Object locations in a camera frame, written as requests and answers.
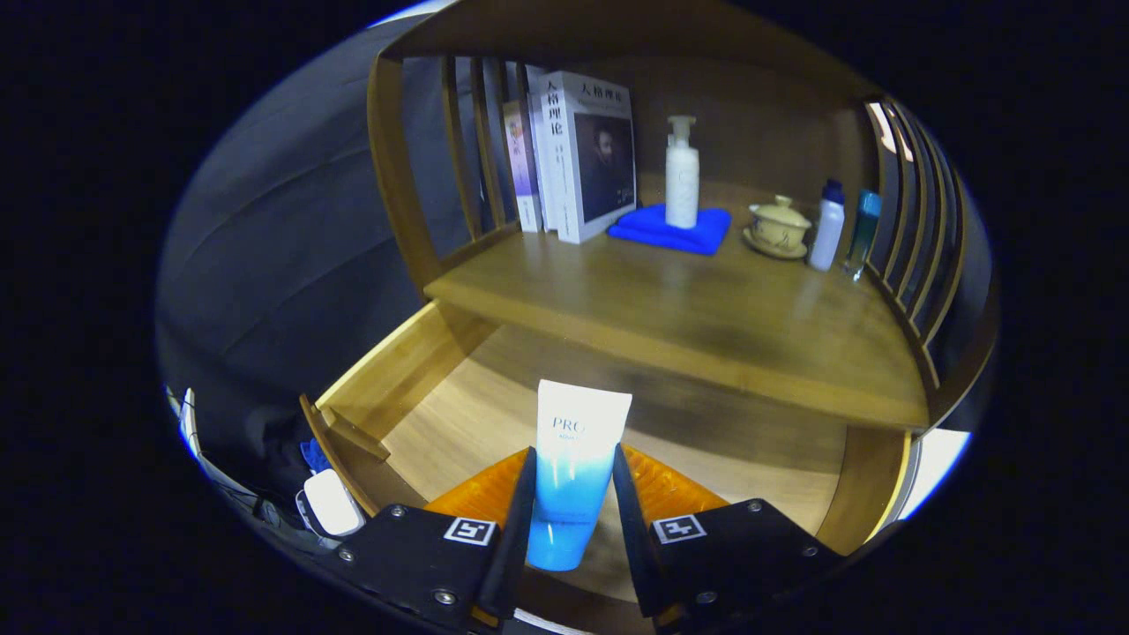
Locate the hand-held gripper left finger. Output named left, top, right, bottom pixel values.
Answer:
left=335, top=445, right=539, bottom=631

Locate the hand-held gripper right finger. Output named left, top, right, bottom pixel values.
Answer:
left=611, top=444, right=846, bottom=631

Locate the blue and white tube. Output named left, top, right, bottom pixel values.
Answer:
left=527, top=379, right=633, bottom=572

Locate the wooden drawer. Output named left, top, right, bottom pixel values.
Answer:
left=298, top=300, right=914, bottom=618

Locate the wooden countertop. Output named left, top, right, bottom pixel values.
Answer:
left=423, top=181, right=931, bottom=430

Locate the white metal drawer unit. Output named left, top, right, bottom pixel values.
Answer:
left=900, top=430, right=971, bottom=521

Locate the wooden cabinet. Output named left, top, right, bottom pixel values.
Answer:
left=366, top=0, right=1002, bottom=442

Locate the white plastic device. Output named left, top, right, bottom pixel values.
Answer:
left=295, top=469, right=367, bottom=539

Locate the folded blue cloth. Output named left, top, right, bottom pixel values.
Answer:
left=607, top=205, right=732, bottom=257

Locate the yellow lidded teacup with saucer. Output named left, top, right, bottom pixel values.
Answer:
left=743, top=195, right=812, bottom=260

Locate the white pump bottle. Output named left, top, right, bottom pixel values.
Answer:
left=665, top=116, right=700, bottom=229

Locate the black backdrop cloth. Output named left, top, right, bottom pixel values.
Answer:
left=157, top=18, right=477, bottom=504

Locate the white bottle with blue cap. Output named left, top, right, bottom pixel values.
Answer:
left=808, top=179, right=846, bottom=272

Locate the thin white book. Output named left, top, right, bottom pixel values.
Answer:
left=527, top=93, right=558, bottom=233

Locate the teal bottle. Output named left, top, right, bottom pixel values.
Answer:
left=842, top=190, right=882, bottom=281

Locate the purple and white book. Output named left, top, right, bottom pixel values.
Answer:
left=503, top=100, right=543, bottom=234

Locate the thick white portrait book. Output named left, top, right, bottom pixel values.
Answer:
left=540, top=71, right=638, bottom=245

